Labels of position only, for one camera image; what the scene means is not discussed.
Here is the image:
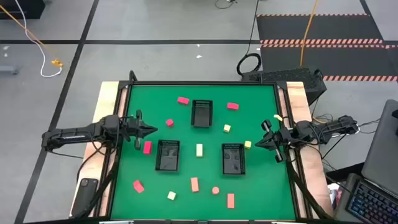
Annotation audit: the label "black cabinet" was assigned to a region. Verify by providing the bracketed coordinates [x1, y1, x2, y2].
[0, 0, 47, 21]

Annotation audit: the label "green table mat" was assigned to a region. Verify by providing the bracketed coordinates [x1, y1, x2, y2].
[110, 84, 296, 220]

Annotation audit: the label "orange cable with yellow plug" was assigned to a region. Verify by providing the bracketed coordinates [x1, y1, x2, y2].
[0, 4, 64, 68]

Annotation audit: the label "black hanging cable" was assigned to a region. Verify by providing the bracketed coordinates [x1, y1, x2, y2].
[236, 0, 262, 76]

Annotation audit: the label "black hazard-striped floor mat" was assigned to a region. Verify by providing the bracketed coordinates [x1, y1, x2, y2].
[256, 13, 386, 45]
[260, 43, 398, 83]

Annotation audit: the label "wooden table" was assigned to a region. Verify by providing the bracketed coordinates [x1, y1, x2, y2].
[70, 81, 335, 223]

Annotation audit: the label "grey laptop with lit keyboard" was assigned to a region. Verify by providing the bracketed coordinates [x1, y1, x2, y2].
[334, 99, 398, 224]

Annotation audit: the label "black smartphone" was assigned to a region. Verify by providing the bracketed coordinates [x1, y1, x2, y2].
[72, 177, 99, 218]

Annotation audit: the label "yellow hanging cable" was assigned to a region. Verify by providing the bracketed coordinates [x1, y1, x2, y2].
[300, 0, 318, 67]

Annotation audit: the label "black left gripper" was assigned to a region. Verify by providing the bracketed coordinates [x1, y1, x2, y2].
[119, 110, 159, 151]

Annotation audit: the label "small grey floor object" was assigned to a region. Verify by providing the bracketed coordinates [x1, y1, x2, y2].
[0, 65, 19, 75]

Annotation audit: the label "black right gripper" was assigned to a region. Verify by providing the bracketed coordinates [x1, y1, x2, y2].
[254, 119, 295, 164]

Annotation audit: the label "red and white box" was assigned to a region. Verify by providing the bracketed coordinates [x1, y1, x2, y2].
[328, 182, 343, 210]

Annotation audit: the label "white cable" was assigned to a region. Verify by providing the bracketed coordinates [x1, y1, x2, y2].
[14, 0, 63, 78]

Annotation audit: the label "black perforated computer case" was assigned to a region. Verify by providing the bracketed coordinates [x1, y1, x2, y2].
[241, 67, 328, 106]

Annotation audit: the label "black plastic slotted basket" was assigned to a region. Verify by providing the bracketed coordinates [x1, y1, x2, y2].
[155, 139, 181, 172]
[221, 142, 246, 175]
[190, 99, 214, 128]

